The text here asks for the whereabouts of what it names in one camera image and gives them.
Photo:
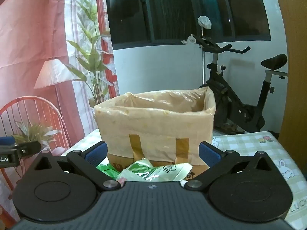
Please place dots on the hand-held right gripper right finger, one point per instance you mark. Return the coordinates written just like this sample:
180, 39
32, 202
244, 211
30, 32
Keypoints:
209, 153

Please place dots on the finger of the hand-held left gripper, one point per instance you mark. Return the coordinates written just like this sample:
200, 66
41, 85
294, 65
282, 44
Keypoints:
28, 148
6, 140

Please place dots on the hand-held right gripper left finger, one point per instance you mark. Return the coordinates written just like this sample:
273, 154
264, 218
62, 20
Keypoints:
96, 152

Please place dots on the small green snack packet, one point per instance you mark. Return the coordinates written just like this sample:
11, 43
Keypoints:
108, 170

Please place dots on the cardboard box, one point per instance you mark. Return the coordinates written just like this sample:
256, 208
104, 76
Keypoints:
158, 161

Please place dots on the green and white snack packet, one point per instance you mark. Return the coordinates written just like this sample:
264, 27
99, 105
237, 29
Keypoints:
153, 172

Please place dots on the black exercise bike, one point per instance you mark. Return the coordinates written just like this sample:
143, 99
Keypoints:
239, 100

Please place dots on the checkered printed blanket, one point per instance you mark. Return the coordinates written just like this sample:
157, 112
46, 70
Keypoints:
275, 153

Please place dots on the metal pole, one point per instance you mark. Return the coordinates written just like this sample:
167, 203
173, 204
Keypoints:
204, 62

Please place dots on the printed backdrop curtain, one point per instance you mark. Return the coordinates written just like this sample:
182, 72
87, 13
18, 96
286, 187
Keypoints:
43, 52

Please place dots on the crumpled white plastic bag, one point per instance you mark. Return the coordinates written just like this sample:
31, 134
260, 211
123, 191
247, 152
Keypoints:
190, 39

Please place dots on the wooden door panel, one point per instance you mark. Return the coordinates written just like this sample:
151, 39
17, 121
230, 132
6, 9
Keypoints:
296, 64

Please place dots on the clear plastic bag on pole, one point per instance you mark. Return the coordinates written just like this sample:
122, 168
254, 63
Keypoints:
204, 22

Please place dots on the dark window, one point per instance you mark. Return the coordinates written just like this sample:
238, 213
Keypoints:
187, 12

